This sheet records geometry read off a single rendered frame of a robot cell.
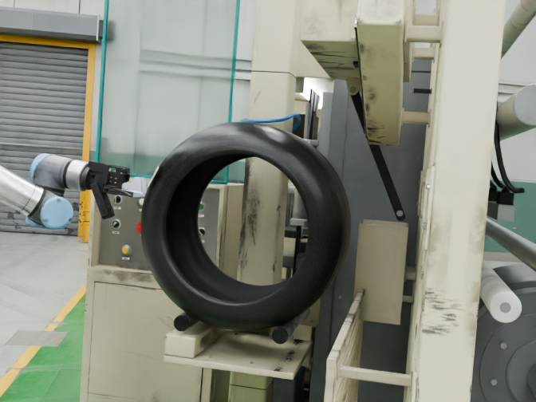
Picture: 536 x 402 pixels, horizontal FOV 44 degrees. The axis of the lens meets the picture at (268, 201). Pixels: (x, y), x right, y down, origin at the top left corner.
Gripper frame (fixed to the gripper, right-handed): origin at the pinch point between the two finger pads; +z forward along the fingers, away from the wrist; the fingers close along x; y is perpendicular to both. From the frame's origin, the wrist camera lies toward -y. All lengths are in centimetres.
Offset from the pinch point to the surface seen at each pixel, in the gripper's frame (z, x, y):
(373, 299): 69, 21, -18
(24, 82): -544, 769, 52
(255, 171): 23.7, 27.8, 12.6
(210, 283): 19.4, 15.0, -23.8
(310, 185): 48, -12, 13
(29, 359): -140, 199, -141
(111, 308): -31, 61, -53
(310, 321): 51, 25, -30
